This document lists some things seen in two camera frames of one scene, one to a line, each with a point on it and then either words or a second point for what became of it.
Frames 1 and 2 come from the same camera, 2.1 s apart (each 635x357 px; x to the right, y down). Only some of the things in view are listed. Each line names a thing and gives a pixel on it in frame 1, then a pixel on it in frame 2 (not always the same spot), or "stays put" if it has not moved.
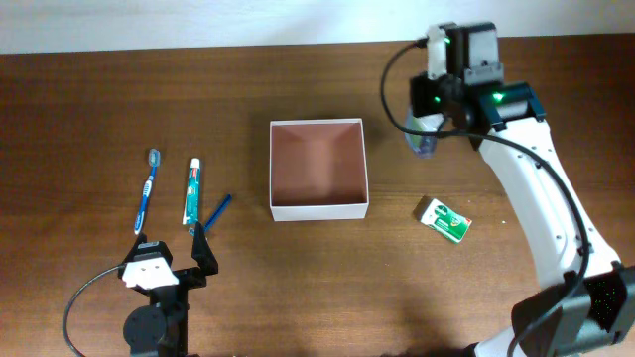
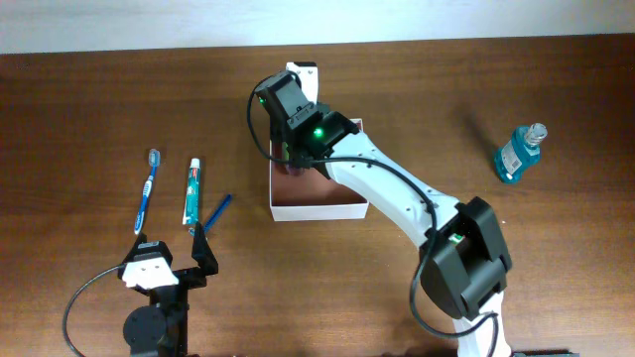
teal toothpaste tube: (191, 206) stays put
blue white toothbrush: (154, 160) stays put
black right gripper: (423, 104) -> (280, 127)
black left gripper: (204, 259) stays put
